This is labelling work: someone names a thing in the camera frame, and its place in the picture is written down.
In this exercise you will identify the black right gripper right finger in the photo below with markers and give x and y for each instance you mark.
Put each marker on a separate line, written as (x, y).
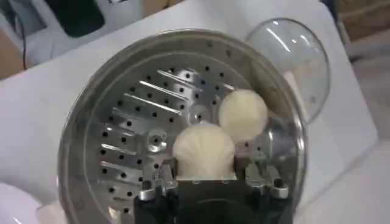
(259, 182)

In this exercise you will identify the brown cardboard box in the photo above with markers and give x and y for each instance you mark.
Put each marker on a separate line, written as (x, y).
(364, 16)

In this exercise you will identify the white steamed bun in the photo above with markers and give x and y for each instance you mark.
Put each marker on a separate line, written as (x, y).
(243, 114)
(204, 149)

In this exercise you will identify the steel steamer pot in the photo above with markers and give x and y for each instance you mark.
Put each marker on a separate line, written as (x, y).
(128, 128)

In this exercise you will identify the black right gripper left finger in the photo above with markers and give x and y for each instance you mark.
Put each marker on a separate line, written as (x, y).
(158, 186)

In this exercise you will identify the white plate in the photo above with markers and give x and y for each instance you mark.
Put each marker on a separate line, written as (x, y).
(15, 207)

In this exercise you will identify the black flat object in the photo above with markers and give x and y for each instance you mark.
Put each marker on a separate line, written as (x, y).
(76, 16)

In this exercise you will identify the glass lid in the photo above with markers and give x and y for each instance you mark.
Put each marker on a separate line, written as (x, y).
(292, 54)

